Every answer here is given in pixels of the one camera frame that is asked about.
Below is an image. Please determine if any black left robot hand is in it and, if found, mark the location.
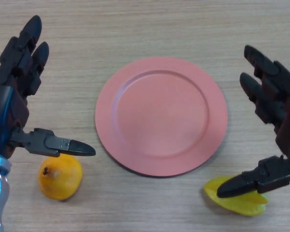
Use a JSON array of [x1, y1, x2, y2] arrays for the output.
[[0, 15, 97, 159]]

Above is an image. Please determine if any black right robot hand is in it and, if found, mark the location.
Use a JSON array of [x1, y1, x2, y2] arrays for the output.
[[217, 45, 290, 199]]

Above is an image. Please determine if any yellow starfruit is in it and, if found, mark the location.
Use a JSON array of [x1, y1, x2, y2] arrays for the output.
[[203, 176, 269, 217]]

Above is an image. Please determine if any pink round plate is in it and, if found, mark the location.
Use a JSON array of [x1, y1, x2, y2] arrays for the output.
[[95, 57, 229, 179]]

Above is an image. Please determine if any orange yellow pear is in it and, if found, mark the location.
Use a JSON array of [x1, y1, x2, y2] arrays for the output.
[[37, 154, 83, 201]]

